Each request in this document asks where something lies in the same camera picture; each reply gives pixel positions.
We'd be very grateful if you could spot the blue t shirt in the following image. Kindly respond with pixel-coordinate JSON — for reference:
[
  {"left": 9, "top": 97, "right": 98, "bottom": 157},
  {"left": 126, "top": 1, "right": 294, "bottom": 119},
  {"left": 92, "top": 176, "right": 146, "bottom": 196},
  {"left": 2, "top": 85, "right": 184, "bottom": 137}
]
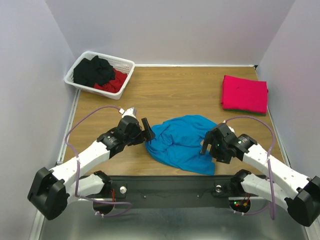
[{"left": 145, "top": 115, "right": 217, "bottom": 176}]

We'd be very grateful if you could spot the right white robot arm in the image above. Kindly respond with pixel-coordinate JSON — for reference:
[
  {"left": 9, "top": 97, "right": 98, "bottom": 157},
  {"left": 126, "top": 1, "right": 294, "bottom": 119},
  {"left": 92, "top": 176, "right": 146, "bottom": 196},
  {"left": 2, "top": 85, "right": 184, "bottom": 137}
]
[{"left": 200, "top": 122, "right": 320, "bottom": 227}]

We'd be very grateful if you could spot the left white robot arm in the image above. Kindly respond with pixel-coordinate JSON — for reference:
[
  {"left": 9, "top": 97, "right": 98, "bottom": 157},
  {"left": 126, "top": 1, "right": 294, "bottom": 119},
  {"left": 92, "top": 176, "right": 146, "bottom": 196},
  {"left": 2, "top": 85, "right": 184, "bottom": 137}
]
[{"left": 27, "top": 115, "right": 156, "bottom": 220}]

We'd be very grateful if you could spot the dark red t shirt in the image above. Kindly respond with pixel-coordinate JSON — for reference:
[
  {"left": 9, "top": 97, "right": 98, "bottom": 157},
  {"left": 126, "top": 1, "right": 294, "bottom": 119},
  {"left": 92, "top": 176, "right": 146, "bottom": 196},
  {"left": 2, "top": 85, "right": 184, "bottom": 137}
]
[{"left": 93, "top": 68, "right": 128, "bottom": 93}]

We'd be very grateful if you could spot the folded pink t shirt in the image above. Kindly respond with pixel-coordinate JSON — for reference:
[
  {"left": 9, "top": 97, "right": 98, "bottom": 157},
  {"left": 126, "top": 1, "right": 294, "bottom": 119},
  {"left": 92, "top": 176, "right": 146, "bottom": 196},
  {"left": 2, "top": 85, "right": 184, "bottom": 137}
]
[{"left": 220, "top": 75, "right": 269, "bottom": 113}]

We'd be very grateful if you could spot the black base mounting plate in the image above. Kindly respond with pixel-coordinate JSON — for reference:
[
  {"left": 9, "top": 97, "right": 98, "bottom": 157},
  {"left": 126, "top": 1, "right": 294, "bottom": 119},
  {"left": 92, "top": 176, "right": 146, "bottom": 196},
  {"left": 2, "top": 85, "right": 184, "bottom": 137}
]
[{"left": 95, "top": 175, "right": 245, "bottom": 209}]

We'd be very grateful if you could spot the white plastic laundry basket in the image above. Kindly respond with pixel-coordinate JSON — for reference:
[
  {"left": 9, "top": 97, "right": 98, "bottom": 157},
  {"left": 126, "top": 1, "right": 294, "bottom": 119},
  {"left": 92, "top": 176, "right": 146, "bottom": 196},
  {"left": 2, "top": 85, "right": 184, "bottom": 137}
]
[{"left": 64, "top": 50, "right": 135, "bottom": 100}]

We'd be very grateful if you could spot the black t shirt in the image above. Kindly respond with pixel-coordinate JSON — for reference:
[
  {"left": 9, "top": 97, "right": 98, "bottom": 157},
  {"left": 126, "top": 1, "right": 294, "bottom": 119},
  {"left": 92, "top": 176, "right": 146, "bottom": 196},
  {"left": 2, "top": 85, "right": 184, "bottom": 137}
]
[{"left": 73, "top": 55, "right": 116, "bottom": 88}]

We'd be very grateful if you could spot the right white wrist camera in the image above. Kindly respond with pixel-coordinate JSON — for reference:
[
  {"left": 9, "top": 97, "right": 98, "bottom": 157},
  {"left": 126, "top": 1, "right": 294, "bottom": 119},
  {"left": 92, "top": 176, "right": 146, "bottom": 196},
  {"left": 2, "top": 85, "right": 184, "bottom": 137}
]
[{"left": 222, "top": 119, "right": 236, "bottom": 135}]

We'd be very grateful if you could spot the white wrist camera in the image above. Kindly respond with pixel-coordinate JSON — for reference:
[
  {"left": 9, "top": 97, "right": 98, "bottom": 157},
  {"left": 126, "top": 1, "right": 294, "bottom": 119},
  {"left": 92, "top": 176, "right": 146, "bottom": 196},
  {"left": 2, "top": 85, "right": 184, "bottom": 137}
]
[
  {"left": 118, "top": 107, "right": 137, "bottom": 119},
  {"left": 222, "top": 119, "right": 236, "bottom": 135}
]

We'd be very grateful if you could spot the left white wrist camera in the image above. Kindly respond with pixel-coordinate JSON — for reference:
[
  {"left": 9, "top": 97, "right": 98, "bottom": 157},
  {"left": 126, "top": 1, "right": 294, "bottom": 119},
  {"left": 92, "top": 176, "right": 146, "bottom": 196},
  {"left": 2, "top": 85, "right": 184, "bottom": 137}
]
[{"left": 118, "top": 107, "right": 137, "bottom": 119}]

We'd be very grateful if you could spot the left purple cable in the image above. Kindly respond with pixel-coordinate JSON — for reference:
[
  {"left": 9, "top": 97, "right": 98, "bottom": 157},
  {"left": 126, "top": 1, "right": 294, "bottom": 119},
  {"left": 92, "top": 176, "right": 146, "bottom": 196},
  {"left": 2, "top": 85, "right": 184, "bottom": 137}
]
[{"left": 64, "top": 105, "right": 133, "bottom": 218}]

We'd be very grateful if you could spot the purple cable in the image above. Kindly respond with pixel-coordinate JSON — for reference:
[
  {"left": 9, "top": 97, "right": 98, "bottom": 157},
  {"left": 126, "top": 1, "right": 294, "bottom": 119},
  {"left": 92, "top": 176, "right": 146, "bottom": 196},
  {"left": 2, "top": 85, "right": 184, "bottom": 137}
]
[
  {"left": 224, "top": 115, "right": 277, "bottom": 221},
  {"left": 64, "top": 105, "right": 133, "bottom": 218}
]

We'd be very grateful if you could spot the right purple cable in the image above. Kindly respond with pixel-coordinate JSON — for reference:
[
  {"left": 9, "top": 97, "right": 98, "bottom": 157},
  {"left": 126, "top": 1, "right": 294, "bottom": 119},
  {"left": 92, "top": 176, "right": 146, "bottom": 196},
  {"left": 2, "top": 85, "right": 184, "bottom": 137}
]
[{"left": 224, "top": 115, "right": 277, "bottom": 221}]

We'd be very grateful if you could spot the aluminium extrusion frame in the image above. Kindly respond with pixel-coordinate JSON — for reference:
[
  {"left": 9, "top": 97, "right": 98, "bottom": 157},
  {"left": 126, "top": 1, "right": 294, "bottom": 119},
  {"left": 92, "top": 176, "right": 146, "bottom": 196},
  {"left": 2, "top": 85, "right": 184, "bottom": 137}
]
[{"left": 29, "top": 90, "right": 81, "bottom": 240}]

